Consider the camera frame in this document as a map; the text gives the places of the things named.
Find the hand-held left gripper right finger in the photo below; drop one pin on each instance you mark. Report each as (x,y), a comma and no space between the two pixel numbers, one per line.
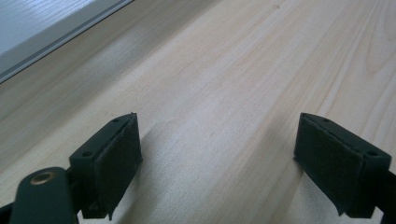
(336,165)

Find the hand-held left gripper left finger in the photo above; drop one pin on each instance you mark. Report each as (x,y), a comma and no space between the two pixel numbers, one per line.
(107,161)

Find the grey metal rail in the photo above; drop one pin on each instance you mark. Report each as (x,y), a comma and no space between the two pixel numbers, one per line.
(46,49)

